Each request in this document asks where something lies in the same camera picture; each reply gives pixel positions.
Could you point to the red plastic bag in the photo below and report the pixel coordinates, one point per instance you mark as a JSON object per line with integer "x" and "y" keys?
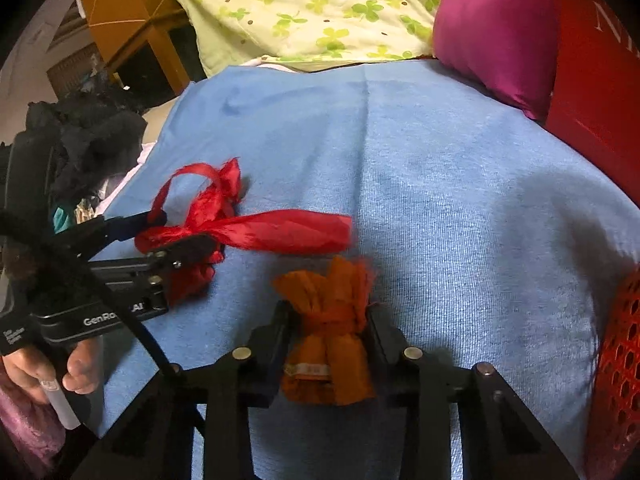
{"x": 280, "y": 232}

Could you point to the orange cloth bundle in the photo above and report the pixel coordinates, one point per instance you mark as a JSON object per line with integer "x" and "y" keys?
{"x": 330, "y": 320}

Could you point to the patterned cloth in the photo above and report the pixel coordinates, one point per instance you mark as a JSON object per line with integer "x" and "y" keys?
{"x": 82, "y": 210}

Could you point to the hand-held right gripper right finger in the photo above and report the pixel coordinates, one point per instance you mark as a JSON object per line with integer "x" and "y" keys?
{"x": 381, "y": 345}

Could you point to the red cardboard box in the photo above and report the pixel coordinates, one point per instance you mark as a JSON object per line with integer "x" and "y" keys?
{"x": 590, "y": 85}

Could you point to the dark cloth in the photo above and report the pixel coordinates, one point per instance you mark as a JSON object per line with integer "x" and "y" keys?
{"x": 100, "y": 135}

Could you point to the purple cloth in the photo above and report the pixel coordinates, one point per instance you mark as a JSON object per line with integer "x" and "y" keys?
{"x": 25, "y": 425}

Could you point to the magenta pillow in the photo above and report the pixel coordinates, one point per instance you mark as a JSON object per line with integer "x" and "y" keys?
{"x": 495, "y": 25}

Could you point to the wooden furniture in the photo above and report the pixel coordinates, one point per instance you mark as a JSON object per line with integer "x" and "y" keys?
{"x": 115, "y": 10}

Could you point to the red mesh basket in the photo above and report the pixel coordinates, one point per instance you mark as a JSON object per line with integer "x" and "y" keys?
{"x": 620, "y": 360}

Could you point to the green clover print blanket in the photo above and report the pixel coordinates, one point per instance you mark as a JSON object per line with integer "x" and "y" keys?
{"x": 310, "y": 5}

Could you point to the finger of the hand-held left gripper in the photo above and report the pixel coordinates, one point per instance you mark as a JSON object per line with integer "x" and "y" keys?
{"x": 135, "y": 224}
{"x": 190, "y": 247}

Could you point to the person's left hand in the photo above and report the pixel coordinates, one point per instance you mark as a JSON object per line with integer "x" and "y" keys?
{"x": 82, "y": 367}

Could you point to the blue towel blanket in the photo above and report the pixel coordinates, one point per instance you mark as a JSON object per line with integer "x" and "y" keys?
{"x": 450, "y": 185}

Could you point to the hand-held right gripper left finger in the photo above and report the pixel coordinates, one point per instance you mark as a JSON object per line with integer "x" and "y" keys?
{"x": 272, "y": 342}

